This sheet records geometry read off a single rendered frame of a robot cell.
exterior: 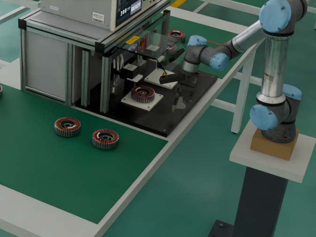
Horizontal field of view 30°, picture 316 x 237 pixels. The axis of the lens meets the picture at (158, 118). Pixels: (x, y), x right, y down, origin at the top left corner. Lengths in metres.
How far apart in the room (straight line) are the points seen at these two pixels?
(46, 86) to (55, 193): 0.71
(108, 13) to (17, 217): 0.98
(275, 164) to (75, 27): 1.05
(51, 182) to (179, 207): 1.24
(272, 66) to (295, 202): 1.45
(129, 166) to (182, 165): 1.32
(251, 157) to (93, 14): 0.93
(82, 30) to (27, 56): 0.32
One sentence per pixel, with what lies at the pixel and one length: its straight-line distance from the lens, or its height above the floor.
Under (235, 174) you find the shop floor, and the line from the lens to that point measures 3.70.
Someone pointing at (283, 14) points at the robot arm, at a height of 1.42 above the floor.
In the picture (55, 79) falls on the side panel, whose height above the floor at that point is 0.86.
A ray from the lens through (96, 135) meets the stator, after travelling 2.50.
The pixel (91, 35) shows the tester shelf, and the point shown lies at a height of 1.11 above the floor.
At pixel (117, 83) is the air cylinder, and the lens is 2.81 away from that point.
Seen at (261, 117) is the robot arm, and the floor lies 0.98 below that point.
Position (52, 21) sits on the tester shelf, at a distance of 2.70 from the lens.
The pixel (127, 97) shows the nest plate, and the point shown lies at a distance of 2.79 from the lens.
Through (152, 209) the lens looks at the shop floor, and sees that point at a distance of 3.35.
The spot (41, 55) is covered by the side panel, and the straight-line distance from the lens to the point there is 2.74.
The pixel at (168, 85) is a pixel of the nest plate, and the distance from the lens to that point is 2.92.
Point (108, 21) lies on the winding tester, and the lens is 2.62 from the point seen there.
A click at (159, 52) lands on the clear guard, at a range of 2.59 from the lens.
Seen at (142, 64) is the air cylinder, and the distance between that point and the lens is 3.01.
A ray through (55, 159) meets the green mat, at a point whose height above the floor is 0.75.
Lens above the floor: 2.20
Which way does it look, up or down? 32 degrees down
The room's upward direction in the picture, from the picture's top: 6 degrees clockwise
